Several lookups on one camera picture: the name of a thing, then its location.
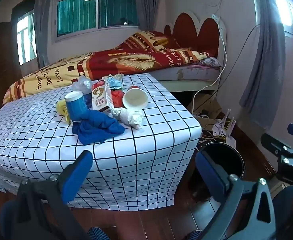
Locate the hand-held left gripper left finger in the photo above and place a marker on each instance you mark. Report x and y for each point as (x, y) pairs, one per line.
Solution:
(79, 177)

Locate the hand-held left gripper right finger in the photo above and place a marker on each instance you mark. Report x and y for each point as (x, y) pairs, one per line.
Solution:
(211, 177)

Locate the black trash bin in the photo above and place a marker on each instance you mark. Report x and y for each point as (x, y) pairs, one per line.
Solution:
(226, 160)

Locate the blue cloth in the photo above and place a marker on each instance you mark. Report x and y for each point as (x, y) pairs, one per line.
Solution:
(99, 127)

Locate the yellow bag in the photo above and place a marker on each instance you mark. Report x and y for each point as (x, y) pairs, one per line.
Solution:
(62, 110)

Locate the white tissue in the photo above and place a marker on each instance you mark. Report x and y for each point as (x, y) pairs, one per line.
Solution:
(132, 118)

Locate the white printed carton box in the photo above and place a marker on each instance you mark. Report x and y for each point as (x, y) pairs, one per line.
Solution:
(101, 95)

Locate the red plastic bag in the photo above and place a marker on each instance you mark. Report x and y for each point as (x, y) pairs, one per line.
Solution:
(117, 98)

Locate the clear plastic bag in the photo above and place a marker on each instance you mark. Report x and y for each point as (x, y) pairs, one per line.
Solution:
(82, 83)

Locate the red white paper cup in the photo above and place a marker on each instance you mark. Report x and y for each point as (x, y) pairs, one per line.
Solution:
(135, 100)

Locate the blue face mask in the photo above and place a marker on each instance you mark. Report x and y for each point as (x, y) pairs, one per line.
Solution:
(114, 83)

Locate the white router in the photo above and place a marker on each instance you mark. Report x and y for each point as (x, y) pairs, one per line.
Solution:
(224, 126)

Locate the striped slipper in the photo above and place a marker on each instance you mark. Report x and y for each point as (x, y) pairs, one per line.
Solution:
(97, 233)
(194, 235)

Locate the cardboard box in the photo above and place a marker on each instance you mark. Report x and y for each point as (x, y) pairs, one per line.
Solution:
(206, 107)

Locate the grey curtain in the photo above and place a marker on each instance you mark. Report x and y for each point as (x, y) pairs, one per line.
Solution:
(146, 5)
(42, 30)
(264, 67)

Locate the table with checkered cloth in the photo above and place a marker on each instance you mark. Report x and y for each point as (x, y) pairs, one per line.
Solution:
(149, 142)

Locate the person's left leg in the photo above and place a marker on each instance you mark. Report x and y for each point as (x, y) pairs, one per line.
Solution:
(9, 215)

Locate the floral pillow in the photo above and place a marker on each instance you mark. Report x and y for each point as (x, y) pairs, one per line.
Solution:
(211, 62)

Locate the lilac mattress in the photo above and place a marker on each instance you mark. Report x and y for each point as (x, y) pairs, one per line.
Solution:
(186, 73)

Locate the red white headboard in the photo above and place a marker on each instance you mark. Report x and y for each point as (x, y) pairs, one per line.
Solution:
(206, 35)

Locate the bed with red blanket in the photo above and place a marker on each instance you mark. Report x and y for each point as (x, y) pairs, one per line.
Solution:
(136, 60)

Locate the white power strip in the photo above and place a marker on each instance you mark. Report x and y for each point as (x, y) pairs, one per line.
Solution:
(217, 17)

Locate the brown wooden door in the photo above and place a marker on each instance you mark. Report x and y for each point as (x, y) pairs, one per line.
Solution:
(4, 60)

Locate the red printed pillow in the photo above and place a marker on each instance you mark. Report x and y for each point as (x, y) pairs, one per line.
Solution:
(170, 43)

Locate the small bright window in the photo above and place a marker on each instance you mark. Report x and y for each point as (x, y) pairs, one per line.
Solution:
(26, 40)

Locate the large sliding window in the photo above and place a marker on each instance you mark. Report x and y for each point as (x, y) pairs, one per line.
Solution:
(81, 15)

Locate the white bed frame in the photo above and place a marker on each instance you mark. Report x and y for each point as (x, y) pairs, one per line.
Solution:
(186, 85)

